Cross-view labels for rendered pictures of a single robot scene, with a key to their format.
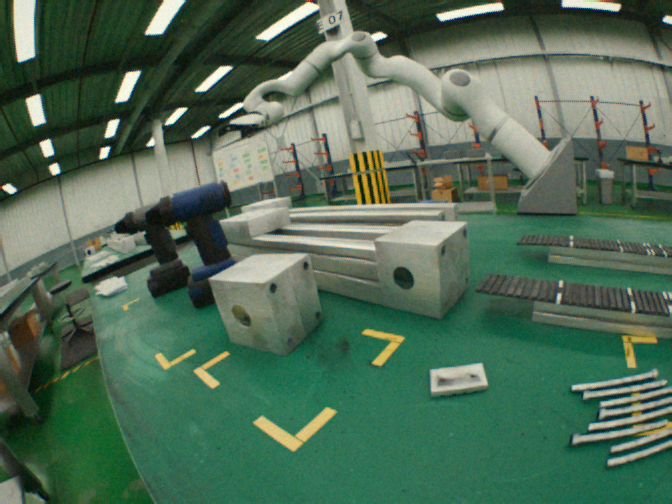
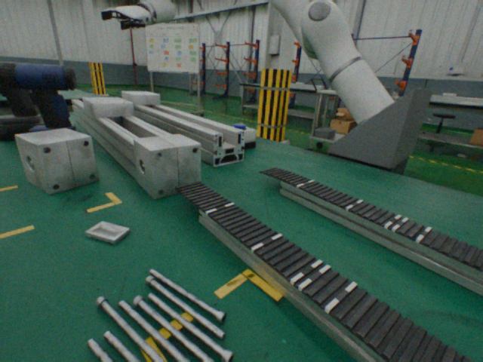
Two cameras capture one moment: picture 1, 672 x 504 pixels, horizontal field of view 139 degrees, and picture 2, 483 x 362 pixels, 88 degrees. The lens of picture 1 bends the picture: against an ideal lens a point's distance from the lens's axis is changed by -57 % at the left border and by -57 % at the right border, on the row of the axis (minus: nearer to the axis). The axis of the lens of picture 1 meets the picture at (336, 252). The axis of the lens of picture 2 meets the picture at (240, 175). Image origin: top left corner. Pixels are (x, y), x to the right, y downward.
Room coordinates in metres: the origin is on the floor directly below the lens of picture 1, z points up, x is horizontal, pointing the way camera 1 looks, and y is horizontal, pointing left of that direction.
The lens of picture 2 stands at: (-0.11, -0.27, 1.00)
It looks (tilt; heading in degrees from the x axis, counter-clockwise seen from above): 22 degrees down; 1
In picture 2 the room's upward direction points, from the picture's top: 3 degrees clockwise
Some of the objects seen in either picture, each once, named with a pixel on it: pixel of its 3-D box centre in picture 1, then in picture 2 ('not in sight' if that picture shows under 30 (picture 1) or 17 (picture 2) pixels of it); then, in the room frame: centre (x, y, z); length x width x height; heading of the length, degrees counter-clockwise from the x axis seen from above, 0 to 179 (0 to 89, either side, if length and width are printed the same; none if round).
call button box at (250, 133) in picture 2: not in sight; (237, 137); (0.69, -0.24, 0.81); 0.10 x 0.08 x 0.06; 132
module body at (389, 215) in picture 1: (316, 225); (165, 121); (0.81, 0.04, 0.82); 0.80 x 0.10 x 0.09; 42
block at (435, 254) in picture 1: (430, 261); (173, 163); (0.36, -0.12, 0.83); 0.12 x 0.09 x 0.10; 132
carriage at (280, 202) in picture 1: (266, 211); (140, 100); (1.00, 0.21, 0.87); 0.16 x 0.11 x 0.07; 42
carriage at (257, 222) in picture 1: (254, 227); (108, 110); (0.69, 0.18, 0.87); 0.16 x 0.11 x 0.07; 42
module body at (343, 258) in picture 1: (259, 247); (110, 126); (0.69, 0.18, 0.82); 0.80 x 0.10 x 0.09; 42
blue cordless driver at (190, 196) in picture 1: (191, 247); (35, 110); (0.51, 0.27, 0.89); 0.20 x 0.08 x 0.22; 114
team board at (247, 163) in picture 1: (246, 186); (173, 72); (6.17, 1.59, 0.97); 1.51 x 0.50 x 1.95; 68
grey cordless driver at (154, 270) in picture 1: (149, 250); (3, 102); (0.61, 0.45, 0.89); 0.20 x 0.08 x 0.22; 121
